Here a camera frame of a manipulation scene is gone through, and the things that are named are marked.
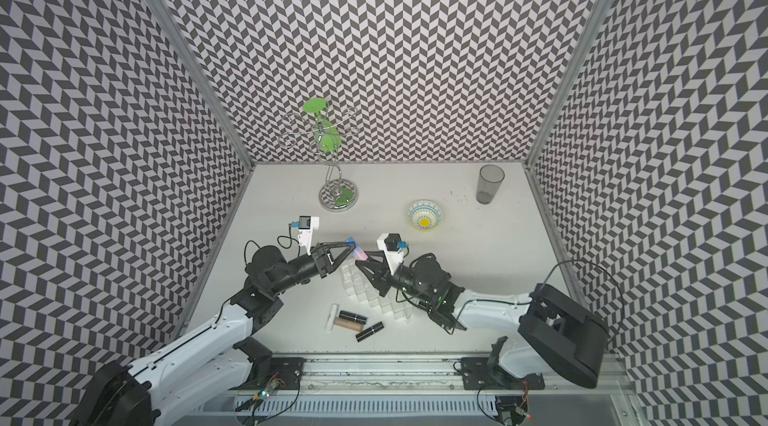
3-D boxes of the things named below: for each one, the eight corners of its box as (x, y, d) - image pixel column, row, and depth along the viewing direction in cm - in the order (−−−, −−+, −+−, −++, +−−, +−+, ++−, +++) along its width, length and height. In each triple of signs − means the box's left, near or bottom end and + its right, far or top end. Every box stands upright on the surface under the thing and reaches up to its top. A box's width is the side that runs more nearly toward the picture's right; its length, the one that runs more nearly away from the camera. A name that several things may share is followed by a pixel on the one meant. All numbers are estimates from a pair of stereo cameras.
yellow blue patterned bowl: (408, 230, 101) (409, 222, 97) (408, 207, 107) (408, 199, 103) (441, 230, 101) (443, 222, 97) (439, 207, 107) (440, 199, 103)
